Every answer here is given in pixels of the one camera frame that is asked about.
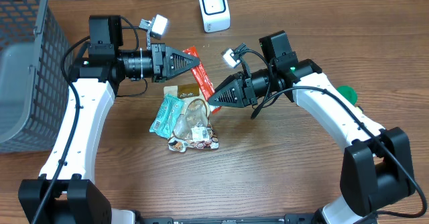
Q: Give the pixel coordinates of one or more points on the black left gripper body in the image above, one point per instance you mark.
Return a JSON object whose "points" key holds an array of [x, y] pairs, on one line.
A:
{"points": [[157, 73]]}

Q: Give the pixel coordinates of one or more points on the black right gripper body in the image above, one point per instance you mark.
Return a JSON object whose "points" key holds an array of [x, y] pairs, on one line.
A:
{"points": [[249, 92]]}

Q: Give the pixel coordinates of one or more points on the red snack stick packet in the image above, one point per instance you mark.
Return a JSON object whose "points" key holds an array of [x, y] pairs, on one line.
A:
{"points": [[202, 79]]}

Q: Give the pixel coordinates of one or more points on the teal Kleenex tissue pack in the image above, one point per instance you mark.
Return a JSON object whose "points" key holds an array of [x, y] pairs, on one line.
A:
{"points": [[167, 116]]}

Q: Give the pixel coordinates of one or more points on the brown snack pouch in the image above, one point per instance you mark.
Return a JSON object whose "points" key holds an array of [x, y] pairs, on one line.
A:
{"points": [[192, 130]]}

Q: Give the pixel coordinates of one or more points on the green lid jar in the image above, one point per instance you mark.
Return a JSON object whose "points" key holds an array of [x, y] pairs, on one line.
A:
{"points": [[348, 93]]}

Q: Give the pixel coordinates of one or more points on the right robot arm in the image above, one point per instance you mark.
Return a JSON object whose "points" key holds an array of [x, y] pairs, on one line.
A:
{"points": [[377, 168]]}

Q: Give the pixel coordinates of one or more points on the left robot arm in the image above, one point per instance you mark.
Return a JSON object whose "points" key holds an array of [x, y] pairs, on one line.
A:
{"points": [[65, 191]]}

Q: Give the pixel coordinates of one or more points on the white barcode scanner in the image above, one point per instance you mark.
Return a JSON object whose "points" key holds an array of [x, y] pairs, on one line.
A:
{"points": [[216, 15]]}

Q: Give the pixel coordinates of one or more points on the grey plastic mesh basket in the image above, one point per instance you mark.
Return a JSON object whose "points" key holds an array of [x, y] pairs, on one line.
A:
{"points": [[34, 93]]}

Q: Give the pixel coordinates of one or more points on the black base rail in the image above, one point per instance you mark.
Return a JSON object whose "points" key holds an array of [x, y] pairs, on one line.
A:
{"points": [[302, 218]]}

